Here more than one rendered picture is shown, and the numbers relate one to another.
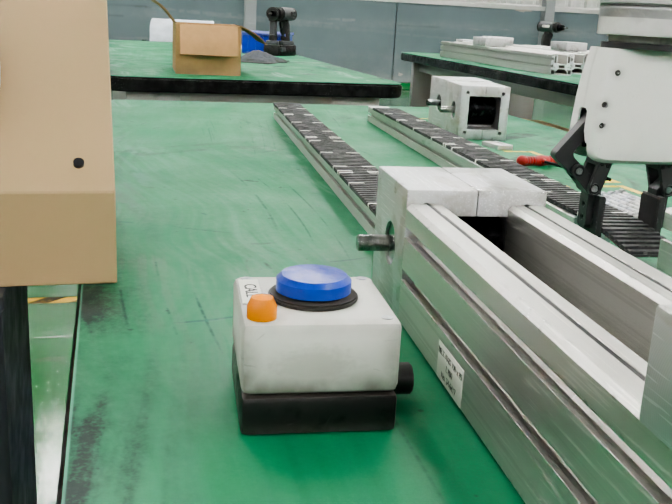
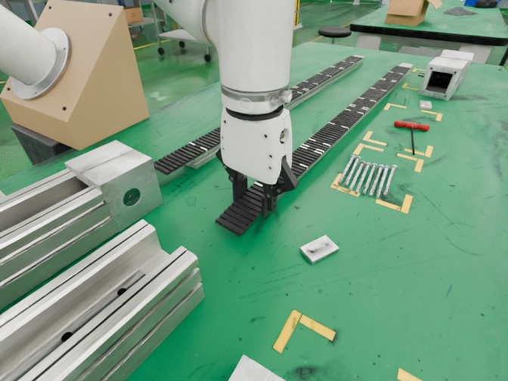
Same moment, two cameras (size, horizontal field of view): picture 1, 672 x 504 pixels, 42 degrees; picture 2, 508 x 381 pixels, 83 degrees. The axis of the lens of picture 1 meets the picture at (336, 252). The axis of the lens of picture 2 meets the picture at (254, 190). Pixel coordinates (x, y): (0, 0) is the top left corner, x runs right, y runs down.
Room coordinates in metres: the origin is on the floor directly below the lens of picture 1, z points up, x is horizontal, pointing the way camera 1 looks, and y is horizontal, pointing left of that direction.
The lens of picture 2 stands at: (0.53, -0.52, 1.12)
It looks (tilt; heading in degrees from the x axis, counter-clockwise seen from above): 39 degrees down; 47
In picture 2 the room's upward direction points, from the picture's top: straight up
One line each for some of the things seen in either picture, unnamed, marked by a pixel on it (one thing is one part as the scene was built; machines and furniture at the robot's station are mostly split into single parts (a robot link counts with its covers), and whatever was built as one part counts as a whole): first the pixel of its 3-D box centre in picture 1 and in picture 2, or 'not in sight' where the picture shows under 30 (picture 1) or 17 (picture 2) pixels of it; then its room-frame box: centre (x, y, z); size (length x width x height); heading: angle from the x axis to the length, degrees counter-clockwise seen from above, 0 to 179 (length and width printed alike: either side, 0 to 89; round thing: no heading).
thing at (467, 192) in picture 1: (437, 240); (113, 181); (0.62, -0.07, 0.83); 0.12 x 0.09 x 0.10; 101
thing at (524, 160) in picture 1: (571, 169); (412, 137); (1.23, -0.33, 0.79); 0.16 x 0.08 x 0.02; 26
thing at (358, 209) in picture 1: (320, 149); (302, 93); (1.25, 0.03, 0.79); 0.96 x 0.04 x 0.03; 11
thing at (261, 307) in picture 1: (262, 305); not in sight; (0.40, 0.03, 0.85); 0.01 x 0.01 x 0.01
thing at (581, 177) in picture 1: (581, 199); (234, 180); (0.77, -0.22, 0.83); 0.03 x 0.03 x 0.07; 11
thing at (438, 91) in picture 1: (453, 102); (447, 69); (1.72, -0.22, 0.83); 0.11 x 0.10 x 0.10; 103
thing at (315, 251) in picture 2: not in sight; (319, 249); (0.79, -0.38, 0.78); 0.05 x 0.03 x 0.01; 167
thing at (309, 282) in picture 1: (313, 290); not in sight; (0.44, 0.01, 0.84); 0.04 x 0.04 x 0.02
